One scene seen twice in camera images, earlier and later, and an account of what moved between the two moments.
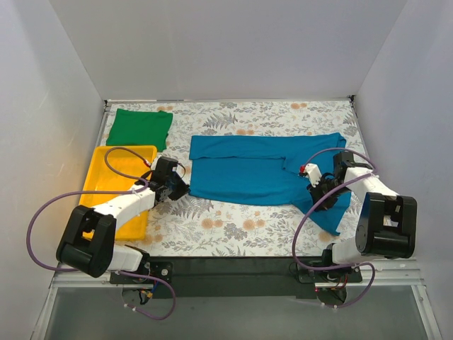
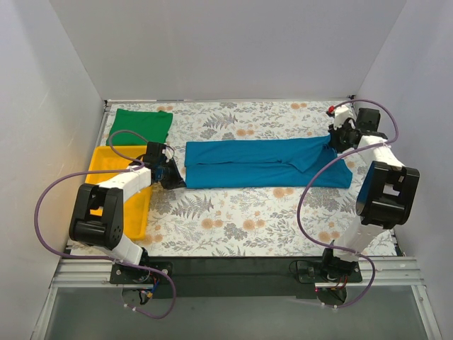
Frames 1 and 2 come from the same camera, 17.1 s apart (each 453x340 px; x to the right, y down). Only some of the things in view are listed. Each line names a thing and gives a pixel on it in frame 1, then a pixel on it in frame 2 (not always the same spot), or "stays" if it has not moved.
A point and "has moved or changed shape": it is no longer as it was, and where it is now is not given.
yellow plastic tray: (98, 177) stays
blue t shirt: (265, 169) has moved or changed shape
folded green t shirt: (130, 127) stays
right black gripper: (319, 195) -> (337, 138)
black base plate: (238, 277) stays
